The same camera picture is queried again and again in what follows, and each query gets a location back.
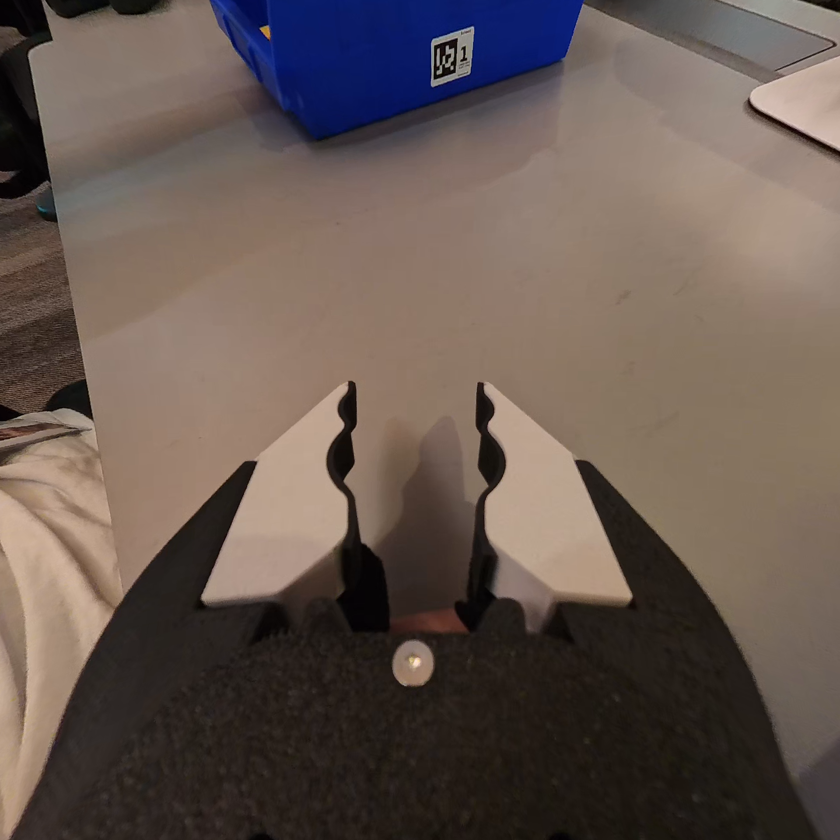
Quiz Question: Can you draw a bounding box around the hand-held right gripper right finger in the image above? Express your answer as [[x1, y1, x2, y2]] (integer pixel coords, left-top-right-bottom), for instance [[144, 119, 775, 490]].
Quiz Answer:
[[455, 381, 634, 632]]

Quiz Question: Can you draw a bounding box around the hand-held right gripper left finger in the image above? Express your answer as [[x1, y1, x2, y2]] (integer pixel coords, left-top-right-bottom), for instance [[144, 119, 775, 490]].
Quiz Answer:
[[199, 381, 392, 634]]

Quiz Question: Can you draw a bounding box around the blue plastic bin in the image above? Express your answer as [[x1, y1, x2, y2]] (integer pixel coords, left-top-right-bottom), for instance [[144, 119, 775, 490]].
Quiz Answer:
[[209, 0, 585, 141]]

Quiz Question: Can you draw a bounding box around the person's white clothing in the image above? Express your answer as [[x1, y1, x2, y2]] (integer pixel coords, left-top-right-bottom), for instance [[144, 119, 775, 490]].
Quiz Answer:
[[0, 408, 124, 840]]

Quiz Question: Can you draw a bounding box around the dark shoe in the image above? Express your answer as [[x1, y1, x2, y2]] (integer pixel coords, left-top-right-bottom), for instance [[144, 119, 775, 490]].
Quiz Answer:
[[47, 379, 93, 419]]

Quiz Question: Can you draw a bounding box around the black chair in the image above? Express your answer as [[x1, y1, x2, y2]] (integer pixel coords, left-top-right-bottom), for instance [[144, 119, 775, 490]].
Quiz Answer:
[[0, 0, 55, 199]]

